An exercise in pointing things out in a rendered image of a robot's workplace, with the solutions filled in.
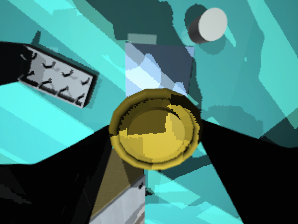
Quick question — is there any grey cylinder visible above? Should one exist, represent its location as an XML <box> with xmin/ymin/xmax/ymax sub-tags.
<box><xmin>188</xmin><ymin>8</ymin><xmax>228</xmax><ymax>44</ymax></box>

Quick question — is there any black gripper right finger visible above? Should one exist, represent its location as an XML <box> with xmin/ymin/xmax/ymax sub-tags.
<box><xmin>200</xmin><ymin>119</ymin><xmax>298</xmax><ymax>224</ymax></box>

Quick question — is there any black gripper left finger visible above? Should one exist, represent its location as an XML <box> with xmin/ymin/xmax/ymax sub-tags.
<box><xmin>0</xmin><ymin>125</ymin><xmax>112</xmax><ymax>224</ymax></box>

